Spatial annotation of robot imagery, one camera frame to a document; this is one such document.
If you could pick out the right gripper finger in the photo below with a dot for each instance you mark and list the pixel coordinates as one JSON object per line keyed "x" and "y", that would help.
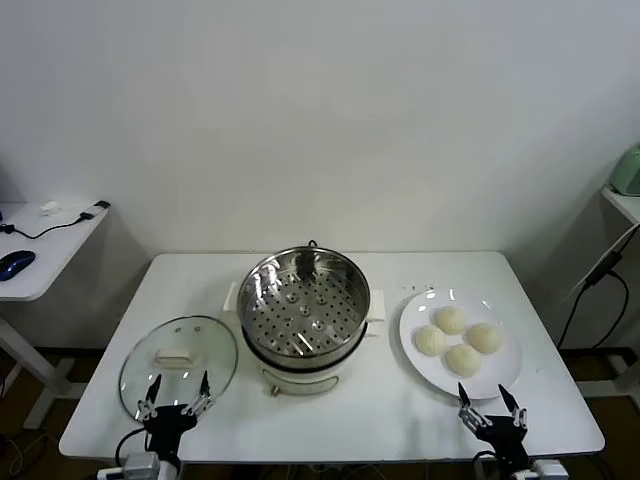
{"x": 464, "y": 395}
{"x": 507, "y": 397}

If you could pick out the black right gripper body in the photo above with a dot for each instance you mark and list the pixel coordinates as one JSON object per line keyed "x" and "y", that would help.
{"x": 502, "y": 435}

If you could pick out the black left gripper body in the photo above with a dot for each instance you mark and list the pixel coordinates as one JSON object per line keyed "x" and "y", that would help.
{"x": 165, "y": 425}

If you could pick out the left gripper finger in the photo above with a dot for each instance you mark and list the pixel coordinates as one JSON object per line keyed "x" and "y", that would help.
{"x": 155, "y": 389}
{"x": 204, "y": 384}

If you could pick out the white steamed baozi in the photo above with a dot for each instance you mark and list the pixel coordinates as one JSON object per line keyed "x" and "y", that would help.
{"x": 430, "y": 341}
{"x": 484, "y": 337}
{"x": 463, "y": 360}
{"x": 450, "y": 320}

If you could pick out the round glass pot lid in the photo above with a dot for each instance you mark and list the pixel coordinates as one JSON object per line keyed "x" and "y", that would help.
{"x": 200, "y": 345}

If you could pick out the stainless steel steamer basket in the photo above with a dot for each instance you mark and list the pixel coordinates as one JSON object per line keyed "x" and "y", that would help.
{"x": 260, "y": 280}

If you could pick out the white round plate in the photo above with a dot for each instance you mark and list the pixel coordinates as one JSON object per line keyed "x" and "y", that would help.
{"x": 495, "y": 375}

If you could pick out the cream electric cooking pot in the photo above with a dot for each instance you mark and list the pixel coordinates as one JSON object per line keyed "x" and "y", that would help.
{"x": 300, "y": 382}

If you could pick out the white side desk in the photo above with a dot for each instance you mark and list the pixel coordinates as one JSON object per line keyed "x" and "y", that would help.
{"x": 50, "y": 250}

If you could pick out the blue computer mouse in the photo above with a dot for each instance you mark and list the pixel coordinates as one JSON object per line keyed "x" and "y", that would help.
{"x": 17, "y": 261}

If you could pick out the small white desk object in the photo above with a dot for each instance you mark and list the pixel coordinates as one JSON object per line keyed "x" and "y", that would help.
{"x": 48, "y": 206}

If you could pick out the white side table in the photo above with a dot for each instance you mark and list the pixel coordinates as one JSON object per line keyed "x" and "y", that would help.
{"x": 625, "y": 202}

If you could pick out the mint green appliance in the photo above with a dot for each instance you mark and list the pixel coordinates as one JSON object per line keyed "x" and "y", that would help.
{"x": 627, "y": 172}

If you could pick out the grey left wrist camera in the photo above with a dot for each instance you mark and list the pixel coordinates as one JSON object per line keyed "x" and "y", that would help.
{"x": 140, "y": 466}

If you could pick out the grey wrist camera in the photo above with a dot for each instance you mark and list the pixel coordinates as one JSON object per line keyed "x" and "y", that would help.
{"x": 549, "y": 470}
{"x": 140, "y": 466}

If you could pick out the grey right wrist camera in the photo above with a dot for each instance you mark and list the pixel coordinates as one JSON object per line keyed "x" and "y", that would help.
{"x": 549, "y": 470}

